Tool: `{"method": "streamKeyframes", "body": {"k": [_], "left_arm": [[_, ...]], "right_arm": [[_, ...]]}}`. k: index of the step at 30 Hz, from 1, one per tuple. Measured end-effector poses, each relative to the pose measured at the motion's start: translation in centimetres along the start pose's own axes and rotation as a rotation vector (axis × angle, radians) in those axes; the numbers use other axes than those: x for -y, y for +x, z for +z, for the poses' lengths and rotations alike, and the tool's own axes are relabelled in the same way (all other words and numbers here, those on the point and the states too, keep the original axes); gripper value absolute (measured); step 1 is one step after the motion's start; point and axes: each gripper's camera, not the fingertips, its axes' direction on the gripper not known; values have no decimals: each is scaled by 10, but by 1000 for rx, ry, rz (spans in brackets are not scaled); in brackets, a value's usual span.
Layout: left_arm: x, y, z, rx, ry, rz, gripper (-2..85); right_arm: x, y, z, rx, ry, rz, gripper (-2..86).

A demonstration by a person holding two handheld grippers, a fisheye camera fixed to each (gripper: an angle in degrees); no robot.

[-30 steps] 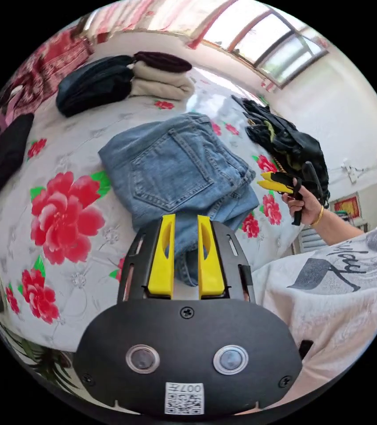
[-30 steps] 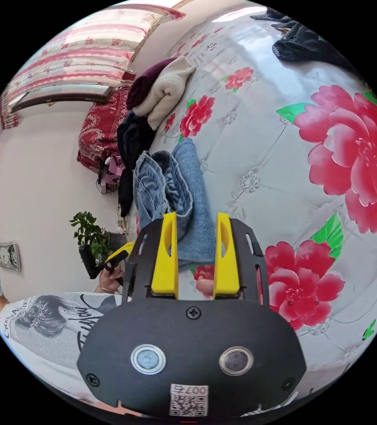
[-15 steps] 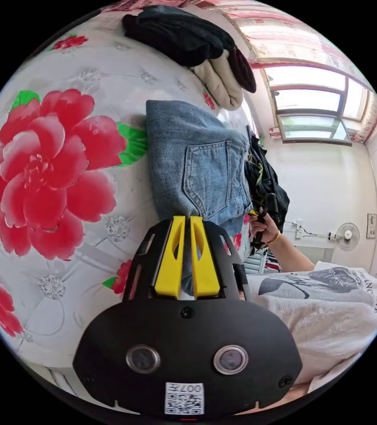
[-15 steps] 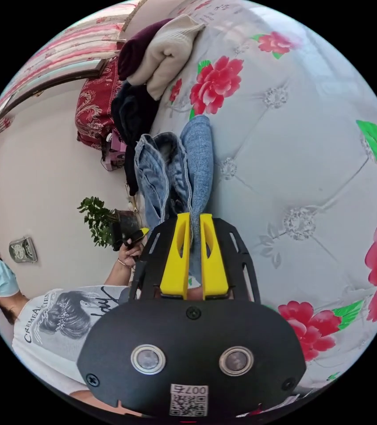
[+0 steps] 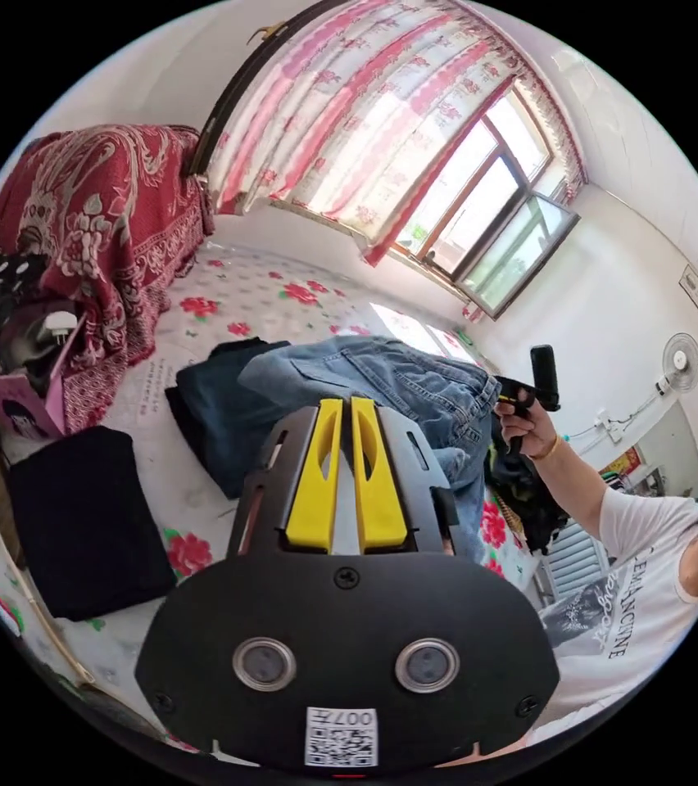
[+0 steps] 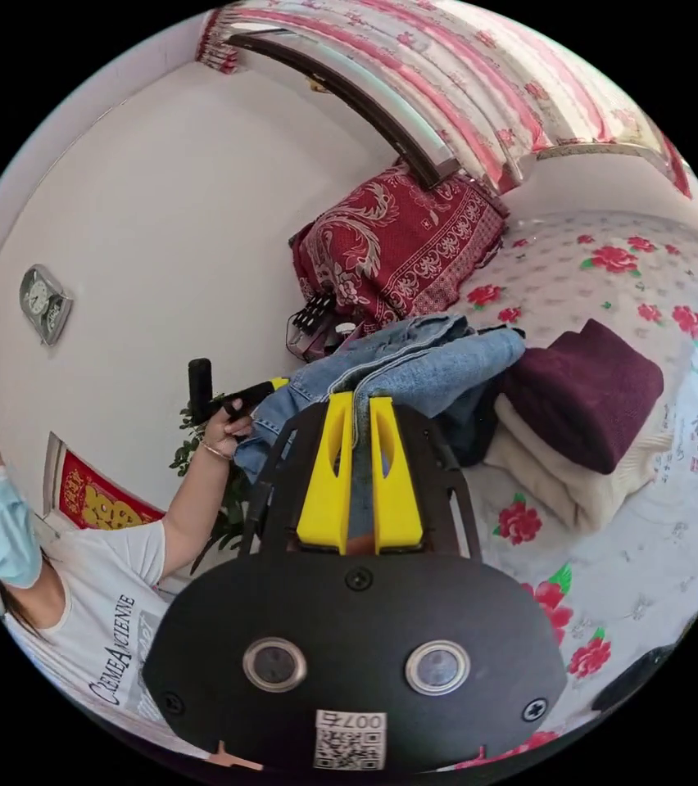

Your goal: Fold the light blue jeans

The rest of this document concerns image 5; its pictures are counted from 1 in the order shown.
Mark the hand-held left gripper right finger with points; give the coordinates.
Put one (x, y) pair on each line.
(380, 491)

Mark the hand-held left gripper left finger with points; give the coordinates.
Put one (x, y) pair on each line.
(318, 485)

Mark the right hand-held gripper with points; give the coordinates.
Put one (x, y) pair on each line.
(518, 393)

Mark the light blue jeans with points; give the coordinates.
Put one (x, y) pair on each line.
(386, 374)

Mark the person's right forearm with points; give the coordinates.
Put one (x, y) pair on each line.
(576, 485)

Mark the dark blue folded jeans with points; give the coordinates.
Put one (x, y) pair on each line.
(214, 399)

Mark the person's right hand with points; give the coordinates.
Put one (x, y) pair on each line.
(533, 430)

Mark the pile of clothes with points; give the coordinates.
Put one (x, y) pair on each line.
(527, 497)

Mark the window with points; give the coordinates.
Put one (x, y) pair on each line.
(496, 209)

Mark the bed with floral sheet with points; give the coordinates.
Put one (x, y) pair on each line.
(244, 288)

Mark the person's body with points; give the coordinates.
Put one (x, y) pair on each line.
(631, 589)

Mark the black folded garment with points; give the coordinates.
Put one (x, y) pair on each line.
(91, 522)

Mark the pink carton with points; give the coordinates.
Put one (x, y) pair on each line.
(48, 405)

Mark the pink floral curtain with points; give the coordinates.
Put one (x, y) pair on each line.
(355, 110)

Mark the red patterned blanket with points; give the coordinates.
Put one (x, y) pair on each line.
(109, 202)

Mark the white wall fan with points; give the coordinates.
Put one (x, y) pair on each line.
(682, 361)

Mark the framed wall notice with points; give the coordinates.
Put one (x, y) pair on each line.
(695, 290)

